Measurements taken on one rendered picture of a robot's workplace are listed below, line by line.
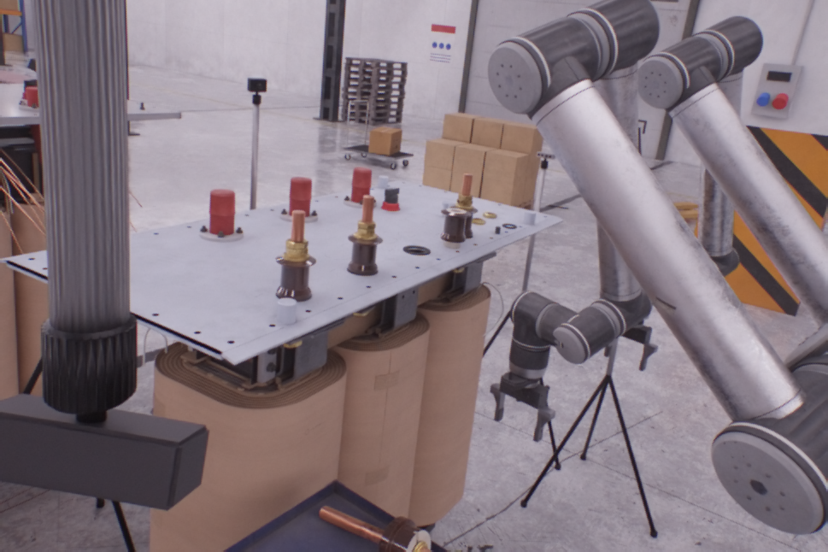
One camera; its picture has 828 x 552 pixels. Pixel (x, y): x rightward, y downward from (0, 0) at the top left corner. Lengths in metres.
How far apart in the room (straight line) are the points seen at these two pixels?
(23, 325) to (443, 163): 5.96
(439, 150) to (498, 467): 5.50
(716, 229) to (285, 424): 1.47
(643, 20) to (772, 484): 0.91
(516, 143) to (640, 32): 7.03
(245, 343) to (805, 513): 1.04
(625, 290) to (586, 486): 1.94
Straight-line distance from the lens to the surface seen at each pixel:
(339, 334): 2.13
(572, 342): 1.82
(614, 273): 1.85
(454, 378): 2.61
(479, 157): 8.35
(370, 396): 2.20
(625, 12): 1.59
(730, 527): 3.77
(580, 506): 3.56
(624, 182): 1.39
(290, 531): 1.78
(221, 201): 2.08
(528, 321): 1.93
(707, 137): 2.05
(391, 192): 2.57
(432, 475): 2.79
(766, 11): 6.69
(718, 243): 2.51
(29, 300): 3.42
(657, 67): 2.04
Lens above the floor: 1.99
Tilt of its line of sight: 16 degrees down
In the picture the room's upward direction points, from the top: 6 degrees clockwise
